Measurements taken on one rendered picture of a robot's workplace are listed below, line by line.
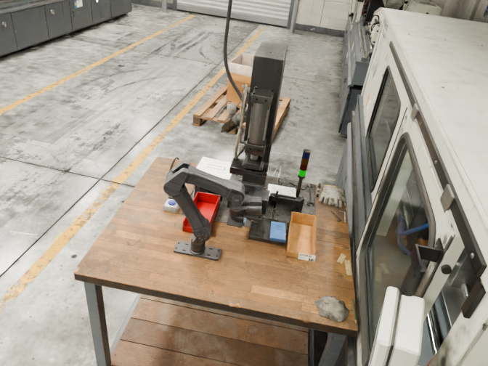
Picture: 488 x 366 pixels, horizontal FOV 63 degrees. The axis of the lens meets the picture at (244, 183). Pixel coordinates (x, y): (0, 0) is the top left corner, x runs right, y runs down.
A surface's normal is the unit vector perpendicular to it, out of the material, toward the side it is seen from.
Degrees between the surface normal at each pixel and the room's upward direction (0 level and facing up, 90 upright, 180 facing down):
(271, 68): 90
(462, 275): 90
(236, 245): 0
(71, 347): 0
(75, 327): 0
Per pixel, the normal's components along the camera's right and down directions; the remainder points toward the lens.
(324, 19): -0.22, 0.50
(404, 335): 0.00, -0.86
